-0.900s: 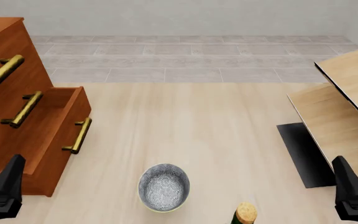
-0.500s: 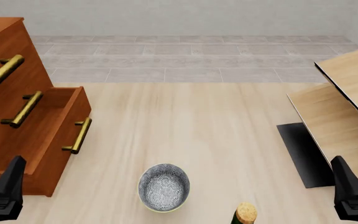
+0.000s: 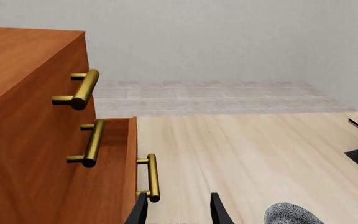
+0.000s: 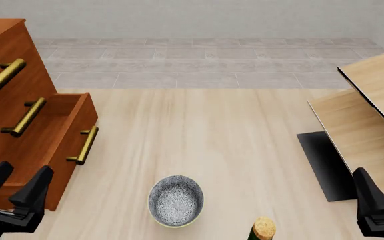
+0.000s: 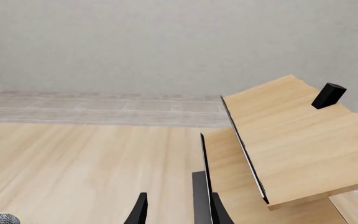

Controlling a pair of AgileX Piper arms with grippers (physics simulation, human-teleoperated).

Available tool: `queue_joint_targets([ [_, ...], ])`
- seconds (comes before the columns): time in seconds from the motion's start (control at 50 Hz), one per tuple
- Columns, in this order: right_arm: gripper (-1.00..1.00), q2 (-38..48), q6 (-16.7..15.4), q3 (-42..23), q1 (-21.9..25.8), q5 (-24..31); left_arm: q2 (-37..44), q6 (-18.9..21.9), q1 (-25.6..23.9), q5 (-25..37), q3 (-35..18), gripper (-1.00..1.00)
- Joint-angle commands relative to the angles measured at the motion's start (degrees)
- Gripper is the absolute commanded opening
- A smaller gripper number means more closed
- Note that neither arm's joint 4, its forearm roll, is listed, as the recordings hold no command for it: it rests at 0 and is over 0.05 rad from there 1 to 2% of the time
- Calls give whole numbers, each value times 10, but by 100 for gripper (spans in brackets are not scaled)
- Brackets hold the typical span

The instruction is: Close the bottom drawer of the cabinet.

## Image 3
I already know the brass drawer handle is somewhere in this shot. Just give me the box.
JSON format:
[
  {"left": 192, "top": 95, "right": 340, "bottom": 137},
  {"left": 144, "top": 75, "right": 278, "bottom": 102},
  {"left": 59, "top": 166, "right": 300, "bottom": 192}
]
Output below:
[
  {"left": 51, "top": 68, "right": 101, "bottom": 111},
  {"left": 66, "top": 118, "right": 106, "bottom": 169},
  {"left": 135, "top": 153, "right": 161, "bottom": 203}
]

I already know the open wooden drawer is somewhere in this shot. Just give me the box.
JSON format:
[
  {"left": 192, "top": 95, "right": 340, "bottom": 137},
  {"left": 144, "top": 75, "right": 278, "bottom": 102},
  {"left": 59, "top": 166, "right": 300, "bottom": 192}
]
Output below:
[{"left": 94, "top": 116, "right": 139, "bottom": 224}]

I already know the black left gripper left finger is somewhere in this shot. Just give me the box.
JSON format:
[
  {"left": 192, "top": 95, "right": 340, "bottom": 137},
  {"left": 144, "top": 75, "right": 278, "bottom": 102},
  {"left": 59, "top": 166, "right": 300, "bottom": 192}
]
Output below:
[{"left": 124, "top": 192, "right": 149, "bottom": 224}]

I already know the wooden cabinet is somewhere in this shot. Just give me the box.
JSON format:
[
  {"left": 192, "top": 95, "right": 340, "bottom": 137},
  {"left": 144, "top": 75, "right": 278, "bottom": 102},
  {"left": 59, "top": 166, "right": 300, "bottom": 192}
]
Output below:
[{"left": 0, "top": 26, "right": 138, "bottom": 224}]

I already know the patterned grey bowl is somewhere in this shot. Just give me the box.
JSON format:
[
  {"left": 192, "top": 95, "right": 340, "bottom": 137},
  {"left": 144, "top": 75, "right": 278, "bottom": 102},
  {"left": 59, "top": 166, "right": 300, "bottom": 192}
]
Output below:
[{"left": 264, "top": 202, "right": 324, "bottom": 224}]

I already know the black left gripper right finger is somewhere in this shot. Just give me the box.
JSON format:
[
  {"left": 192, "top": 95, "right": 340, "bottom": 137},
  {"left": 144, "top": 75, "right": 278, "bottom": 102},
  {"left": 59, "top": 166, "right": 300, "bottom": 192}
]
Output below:
[{"left": 210, "top": 192, "right": 234, "bottom": 224}]

